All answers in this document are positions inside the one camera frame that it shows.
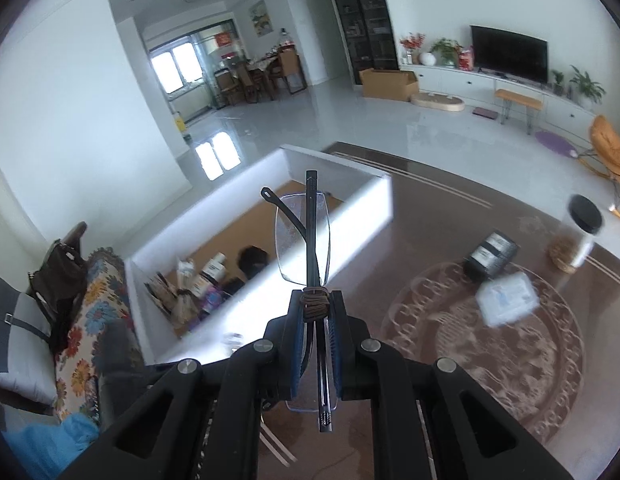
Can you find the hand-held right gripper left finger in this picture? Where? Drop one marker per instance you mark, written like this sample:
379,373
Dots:
296,355

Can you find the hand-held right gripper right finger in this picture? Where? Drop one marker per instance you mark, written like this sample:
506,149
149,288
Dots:
336,355

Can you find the black fluffy cloth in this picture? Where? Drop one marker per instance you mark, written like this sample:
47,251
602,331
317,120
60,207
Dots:
252,260

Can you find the rimless eyeglasses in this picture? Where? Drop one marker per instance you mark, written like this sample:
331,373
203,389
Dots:
310,240

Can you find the brown bottle with white cap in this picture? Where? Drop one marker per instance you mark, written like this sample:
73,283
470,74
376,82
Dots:
212,272

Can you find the clear bag of wooden sticks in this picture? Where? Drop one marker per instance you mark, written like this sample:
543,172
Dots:
182,305

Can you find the large white storage box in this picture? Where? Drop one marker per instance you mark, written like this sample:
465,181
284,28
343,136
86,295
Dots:
350,220

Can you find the grey seat cushion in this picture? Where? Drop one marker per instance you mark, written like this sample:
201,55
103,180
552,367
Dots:
120,360

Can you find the clear pack of wipes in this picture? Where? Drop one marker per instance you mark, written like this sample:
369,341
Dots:
507,300

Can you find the small black box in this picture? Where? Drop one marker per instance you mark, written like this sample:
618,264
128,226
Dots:
489,255

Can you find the floral blanket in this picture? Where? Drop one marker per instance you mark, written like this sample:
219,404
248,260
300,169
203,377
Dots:
90,320

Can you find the black handbag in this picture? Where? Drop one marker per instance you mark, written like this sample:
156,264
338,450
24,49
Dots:
60,270

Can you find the yellow floor sign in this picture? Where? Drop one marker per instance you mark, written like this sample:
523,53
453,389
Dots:
180,125

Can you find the blue cloth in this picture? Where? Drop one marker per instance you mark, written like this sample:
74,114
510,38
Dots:
50,445

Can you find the oval tan cat scratcher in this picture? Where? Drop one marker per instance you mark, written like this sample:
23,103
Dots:
437,102

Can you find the cardboard box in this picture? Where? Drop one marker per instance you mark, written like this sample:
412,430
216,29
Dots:
387,85

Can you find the wooden dining chair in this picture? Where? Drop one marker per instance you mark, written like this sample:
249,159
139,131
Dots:
291,67
229,87

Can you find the grey and white pillow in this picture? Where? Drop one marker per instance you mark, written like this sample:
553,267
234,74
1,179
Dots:
20,365

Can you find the small purple rectangular mat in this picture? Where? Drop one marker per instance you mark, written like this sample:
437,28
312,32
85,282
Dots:
484,112

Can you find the clear jar with black lid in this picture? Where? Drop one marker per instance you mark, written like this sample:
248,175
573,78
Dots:
583,215

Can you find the dining table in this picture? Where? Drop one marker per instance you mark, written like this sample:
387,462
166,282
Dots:
257,67

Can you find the white television cabinet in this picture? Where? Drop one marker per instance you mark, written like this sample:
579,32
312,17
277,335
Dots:
454,80

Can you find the round purple mat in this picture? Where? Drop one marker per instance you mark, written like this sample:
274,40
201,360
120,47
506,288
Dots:
554,142

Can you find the round white vase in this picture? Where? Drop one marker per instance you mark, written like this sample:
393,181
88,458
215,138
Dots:
428,58

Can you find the wooden bench with metal legs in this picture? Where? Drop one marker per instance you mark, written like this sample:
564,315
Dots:
517,96

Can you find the white door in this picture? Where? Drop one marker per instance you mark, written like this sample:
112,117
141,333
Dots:
322,35

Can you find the red flowers in vase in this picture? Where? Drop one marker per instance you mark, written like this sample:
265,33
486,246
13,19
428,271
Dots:
412,42

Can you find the red bag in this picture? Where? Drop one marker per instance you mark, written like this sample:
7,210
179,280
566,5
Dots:
465,59

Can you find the red hanging decoration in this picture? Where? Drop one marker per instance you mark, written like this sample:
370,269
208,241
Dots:
223,39

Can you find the bushy green potted plant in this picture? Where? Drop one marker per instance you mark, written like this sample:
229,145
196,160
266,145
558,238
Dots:
445,50

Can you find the framed painting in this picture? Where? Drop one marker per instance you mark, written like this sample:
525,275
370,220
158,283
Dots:
260,17

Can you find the black display cabinet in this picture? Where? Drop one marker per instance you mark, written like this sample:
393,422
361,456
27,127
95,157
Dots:
362,15

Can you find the orange lounge chair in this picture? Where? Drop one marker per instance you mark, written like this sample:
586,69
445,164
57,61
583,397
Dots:
609,140

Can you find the black television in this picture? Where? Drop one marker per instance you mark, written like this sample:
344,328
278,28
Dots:
509,52

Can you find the small potted plant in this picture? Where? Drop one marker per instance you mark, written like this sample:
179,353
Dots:
557,80

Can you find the large leafy potted plant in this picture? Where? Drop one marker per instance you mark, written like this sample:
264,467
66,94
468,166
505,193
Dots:
585,85

